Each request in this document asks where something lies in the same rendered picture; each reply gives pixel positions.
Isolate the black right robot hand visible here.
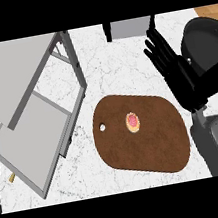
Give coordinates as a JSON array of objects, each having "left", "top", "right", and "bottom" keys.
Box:
[{"left": 139, "top": 17, "right": 218, "bottom": 119}]

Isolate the black pot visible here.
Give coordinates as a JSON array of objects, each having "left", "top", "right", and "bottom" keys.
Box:
[{"left": 175, "top": 14, "right": 218, "bottom": 100}]

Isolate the pink frosted cupcake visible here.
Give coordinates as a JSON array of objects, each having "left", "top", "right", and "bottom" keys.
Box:
[{"left": 124, "top": 110, "right": 142, "bottom": 135}]

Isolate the brown wooden cutting board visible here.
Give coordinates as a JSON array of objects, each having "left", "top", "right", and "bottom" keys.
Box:
[{"left": 86, "top": 82, "right": 196, "bottom": 186}]

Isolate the light wooden board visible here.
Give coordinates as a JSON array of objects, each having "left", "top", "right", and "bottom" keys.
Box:
[{"left": 194, "top": 4, "right": 218, "bottom": 26}]

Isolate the small tan wooden peg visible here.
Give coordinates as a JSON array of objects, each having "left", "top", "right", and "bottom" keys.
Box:
[{"left": 8, "top": 172, "right": 17, "bottom": 183}]

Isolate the grey metal tiered rack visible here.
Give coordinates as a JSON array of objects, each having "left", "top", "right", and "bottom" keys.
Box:
[{"left": 0, "top": 28, "right": 106, "bottom": 207}]

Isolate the grey box with black legs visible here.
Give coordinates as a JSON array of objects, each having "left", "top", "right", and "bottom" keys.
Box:
[{"left": 101, "top": 15, "right": 159, "bottom": 45}]

